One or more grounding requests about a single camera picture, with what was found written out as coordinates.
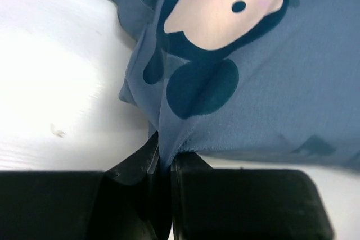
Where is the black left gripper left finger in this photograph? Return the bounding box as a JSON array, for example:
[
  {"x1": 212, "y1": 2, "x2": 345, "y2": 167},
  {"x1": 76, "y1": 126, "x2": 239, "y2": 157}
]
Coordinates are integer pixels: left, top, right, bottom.
[{"x1": 1, "y1": 134, "x2": 171, "y2": 239}]

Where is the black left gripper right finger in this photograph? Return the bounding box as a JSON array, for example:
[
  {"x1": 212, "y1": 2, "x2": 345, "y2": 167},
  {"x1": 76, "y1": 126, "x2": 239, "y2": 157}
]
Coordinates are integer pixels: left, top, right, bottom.
[{"x1": 171, "y1": 153, "x2": 334, "y2": 240}]

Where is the blue letter print pillowcase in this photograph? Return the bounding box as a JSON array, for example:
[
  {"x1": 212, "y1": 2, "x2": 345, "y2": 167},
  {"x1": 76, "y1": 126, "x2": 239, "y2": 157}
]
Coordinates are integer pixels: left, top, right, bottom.
[{"x1": 112, "y1": 0, "x2": 359, "y2": 171}]

